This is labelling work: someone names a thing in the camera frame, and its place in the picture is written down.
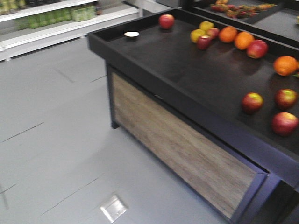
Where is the orange left of pair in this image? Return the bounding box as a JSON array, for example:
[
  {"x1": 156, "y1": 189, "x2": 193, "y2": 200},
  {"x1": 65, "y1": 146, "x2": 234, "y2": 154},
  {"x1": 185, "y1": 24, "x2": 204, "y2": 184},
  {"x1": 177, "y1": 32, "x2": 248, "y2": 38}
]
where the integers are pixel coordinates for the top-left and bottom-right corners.
[{"x1": 218, "y1": 26, "x2": 238, "y2": 43}]

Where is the small white round dish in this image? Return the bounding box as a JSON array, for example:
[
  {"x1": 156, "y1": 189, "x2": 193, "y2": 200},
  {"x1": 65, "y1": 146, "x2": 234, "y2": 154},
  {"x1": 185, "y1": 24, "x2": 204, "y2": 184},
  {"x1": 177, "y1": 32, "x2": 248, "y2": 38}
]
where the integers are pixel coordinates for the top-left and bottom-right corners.
[{"x1": 124, "y1": 31, "x2": 140, "y2": 39}]

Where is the black wooden produce stand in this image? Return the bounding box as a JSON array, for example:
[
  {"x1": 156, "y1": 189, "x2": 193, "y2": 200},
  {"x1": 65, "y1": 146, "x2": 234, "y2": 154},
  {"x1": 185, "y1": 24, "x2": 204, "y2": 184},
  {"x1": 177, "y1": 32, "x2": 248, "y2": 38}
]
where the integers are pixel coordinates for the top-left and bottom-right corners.
[{"x1": 88, "y1": 9, "x2": 299, "y2": 224}]

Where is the red apple lower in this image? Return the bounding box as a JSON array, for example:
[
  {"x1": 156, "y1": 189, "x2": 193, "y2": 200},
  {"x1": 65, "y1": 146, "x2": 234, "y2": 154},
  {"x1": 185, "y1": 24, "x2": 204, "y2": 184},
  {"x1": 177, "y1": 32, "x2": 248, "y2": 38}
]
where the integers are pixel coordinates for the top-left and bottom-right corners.
[{"x1": 271, "y1": 112, "x2": 299, "y2": 137}]

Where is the dark red apple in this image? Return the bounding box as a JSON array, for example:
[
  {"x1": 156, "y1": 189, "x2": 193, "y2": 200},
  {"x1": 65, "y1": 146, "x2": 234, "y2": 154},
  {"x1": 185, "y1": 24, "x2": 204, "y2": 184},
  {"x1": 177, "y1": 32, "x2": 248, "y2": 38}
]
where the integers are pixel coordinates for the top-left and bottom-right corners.
[{"x1": 197, "y1": 35, "x2": 212, "y2": 50}]

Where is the red-green apple left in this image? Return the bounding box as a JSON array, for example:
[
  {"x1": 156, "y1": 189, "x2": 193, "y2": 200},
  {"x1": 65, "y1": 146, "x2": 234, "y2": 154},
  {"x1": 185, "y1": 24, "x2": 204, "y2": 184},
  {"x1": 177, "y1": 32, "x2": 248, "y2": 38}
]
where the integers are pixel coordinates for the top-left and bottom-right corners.
[{"x1": 241, "y1": 92, "x2": 263, "y2": 114}]

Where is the orange with navel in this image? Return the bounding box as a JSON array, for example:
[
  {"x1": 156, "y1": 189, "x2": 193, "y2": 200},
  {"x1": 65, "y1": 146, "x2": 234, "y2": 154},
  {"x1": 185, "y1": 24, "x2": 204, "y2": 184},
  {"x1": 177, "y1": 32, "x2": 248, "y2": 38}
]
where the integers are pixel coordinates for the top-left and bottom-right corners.
[{"x1": 273, "y1": 56, "x2": 299, "y2": 76}]

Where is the yellow apple front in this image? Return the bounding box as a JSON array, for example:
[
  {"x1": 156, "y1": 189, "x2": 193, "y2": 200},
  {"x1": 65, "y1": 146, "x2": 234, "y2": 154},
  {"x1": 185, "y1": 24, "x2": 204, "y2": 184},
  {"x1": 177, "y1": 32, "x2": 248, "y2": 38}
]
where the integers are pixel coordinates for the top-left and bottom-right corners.
[{"x1": 190, "y1": 29, "x2": 206, "y2": 43}]

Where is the orange of pair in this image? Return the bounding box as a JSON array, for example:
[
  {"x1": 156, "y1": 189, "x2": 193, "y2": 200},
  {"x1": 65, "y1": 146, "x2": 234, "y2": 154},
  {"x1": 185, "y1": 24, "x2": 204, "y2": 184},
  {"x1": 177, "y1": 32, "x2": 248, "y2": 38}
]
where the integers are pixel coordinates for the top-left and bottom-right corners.
[
  {"x1": 218, "y1": 26, "x2": 238, "y2": 43},
  {"x1": 234, "y1": 32, "x2": 255, "y2": 50}
]

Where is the red apple far corner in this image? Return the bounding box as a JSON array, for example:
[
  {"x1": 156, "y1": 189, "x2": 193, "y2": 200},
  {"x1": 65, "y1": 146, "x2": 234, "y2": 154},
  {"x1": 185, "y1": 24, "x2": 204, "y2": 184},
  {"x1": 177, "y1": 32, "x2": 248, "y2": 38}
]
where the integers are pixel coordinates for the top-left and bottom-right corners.
[{"x1": 158, "y1": 14, "x2": 175, "y2": 29}]

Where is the silver floor plate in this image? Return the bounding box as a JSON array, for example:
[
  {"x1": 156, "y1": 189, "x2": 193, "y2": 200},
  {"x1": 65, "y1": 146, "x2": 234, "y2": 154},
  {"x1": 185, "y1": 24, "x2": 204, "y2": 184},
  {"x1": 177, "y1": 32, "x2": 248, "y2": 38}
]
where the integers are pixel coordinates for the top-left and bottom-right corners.
[{"x1": 100, "y1": 195, "x2": 128, "y2": 223}]

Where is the yellow apple rear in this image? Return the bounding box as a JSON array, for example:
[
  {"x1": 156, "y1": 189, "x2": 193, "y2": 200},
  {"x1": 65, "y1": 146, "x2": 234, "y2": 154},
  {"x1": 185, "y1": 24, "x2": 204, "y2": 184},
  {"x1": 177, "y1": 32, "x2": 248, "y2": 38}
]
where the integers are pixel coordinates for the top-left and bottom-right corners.
[{"x1": 199, "y1": 21, "x2": 214, "y2": 31}]

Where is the small pink-red apple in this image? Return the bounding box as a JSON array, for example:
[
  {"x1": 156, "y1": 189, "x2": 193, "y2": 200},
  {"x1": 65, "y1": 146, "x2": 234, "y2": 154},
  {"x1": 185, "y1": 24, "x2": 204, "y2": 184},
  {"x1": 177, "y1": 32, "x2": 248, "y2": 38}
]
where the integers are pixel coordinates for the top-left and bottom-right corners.
[{"x1": 206, "y1": 27, "x2": 220, "y2": 39}]

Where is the upper black produce tray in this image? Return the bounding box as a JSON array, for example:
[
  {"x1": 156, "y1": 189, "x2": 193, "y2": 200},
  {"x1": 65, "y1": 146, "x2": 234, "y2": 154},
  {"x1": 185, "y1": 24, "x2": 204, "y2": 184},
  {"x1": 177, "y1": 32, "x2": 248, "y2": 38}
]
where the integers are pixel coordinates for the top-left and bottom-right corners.
[{"x1": 181, "y1": 0, "x2": 299, "y2": 48}]

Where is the red-green apple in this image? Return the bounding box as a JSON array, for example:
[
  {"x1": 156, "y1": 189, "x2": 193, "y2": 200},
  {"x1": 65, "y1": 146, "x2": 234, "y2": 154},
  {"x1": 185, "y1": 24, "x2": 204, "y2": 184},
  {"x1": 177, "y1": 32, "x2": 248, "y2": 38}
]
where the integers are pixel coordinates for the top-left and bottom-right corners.
[
  {"x1": 274, "y1": 89, "x2": 298, "y2": 110},
  {"x1": 241, "y1": 92, "x2": 263, "y2": 114}
]

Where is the yellow apple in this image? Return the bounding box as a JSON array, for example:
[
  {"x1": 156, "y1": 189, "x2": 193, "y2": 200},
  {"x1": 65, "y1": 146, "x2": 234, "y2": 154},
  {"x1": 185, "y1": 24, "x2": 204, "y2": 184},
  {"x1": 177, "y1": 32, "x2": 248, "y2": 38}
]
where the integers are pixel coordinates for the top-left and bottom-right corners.
[
  {"x1": 199, "y1": 21, "x2": 214, "y2": 31},
  {"x1": 190, "y1": 29, "x2": 206, "y2": 43}
]

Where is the white supermarket shelving unit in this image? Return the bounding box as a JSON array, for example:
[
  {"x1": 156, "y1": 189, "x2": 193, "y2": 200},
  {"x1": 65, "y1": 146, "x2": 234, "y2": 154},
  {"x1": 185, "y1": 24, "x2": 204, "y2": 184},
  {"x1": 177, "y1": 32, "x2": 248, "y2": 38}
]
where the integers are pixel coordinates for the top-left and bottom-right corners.
[{"x1": 0, "y1": 0, "x2": 142, "y2": 61}]

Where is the orange right of pair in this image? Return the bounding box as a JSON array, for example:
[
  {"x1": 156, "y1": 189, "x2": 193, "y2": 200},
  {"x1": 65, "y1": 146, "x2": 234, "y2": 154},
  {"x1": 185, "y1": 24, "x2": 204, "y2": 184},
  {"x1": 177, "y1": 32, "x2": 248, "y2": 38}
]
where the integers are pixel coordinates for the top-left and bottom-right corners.
[{"x1": 234, "y1": 32, "x2": 255, "y2": 50}]

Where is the large red apple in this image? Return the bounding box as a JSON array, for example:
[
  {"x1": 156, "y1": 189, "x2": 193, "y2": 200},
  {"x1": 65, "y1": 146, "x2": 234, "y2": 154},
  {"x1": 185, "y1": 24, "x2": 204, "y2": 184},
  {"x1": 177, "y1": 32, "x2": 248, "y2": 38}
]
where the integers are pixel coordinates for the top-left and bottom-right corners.
[{"x1": 247, "y1": 40, "x2": 269, "y2": 59}]

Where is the red-green apple upper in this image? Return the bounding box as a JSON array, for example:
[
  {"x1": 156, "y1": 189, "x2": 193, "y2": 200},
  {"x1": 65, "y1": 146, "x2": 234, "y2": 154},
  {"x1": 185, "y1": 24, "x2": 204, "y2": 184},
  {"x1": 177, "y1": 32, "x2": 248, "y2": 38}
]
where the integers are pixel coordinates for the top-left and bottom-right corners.
[{"x1": 274, "y1": 89, "x2": 298, "y2": 110}]

